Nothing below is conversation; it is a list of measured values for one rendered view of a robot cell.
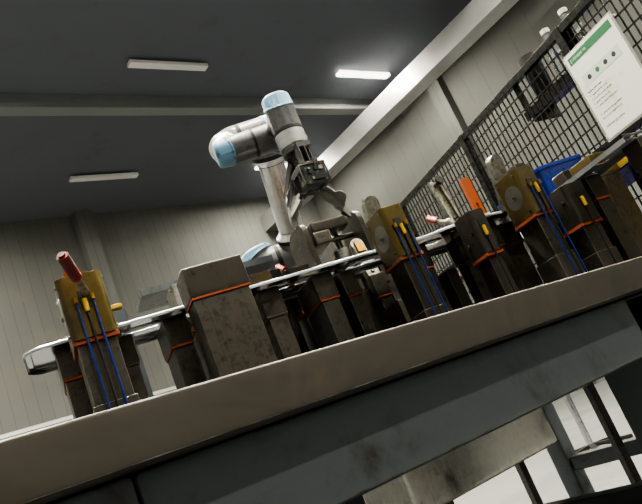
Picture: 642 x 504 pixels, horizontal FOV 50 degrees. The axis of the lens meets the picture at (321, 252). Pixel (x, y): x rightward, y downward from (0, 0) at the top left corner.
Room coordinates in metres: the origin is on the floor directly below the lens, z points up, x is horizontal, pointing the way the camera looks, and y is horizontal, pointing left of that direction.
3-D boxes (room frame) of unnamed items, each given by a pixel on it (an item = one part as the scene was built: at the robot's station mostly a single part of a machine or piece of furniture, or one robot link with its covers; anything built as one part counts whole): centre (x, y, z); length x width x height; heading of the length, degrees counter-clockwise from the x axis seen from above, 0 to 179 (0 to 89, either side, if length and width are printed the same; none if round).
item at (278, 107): (1.55, -0.04, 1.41); 0.09 x 0.08 x 0.11; 10
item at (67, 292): (1.15, 0.42, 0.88); 0.14 x 0.09 x 0.36; 25
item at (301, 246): (1.81, -0.03, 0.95); 0.18 x 0.13 x 0.49; 115
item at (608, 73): (1.92, -0.99, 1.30); 0.23 x 0.02 x 0.31; 25
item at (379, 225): (1.43, -0.16, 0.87); 0.12 x 0.07 x 0.35; 25
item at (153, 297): (1.78, 0.32, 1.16); 0.37 x 0.14 x 0.02; 115
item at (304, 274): (1.56, -0.01, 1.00); 1.38 x 0.22 x 0.02; 115
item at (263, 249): (2.22, 0.20, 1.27); 0.13 x 0.12 x 0.14; 100
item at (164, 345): (1.40, 0.35, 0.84); 0.12 x 0.05 x 0.29; 25
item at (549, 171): (2.18, -0.74, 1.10); 0.30 x 0.17 x 0.13; 18
